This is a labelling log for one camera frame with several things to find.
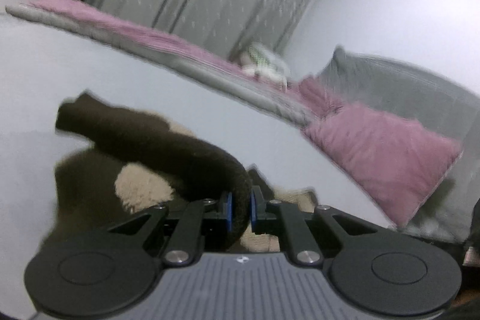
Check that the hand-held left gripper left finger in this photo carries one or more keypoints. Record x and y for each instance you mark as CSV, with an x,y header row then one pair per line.
x,y
228,211

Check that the wrinkled purple pillow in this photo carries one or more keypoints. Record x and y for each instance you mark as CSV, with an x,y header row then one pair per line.
x,y
320,97

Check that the white plush toy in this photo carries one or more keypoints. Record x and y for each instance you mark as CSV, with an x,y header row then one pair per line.
x,y
266,74

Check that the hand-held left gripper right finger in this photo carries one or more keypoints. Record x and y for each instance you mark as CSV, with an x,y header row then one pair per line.
x,y
254,209

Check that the pink and grey quilt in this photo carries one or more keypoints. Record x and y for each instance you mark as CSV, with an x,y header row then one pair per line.
x,y
150,39

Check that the light blue bed sheet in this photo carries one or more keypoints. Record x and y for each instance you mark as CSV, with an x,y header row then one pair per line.
x,y
56,61

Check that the brown sweater with beige patches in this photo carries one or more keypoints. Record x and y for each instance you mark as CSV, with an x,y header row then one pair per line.
x,y
150,140

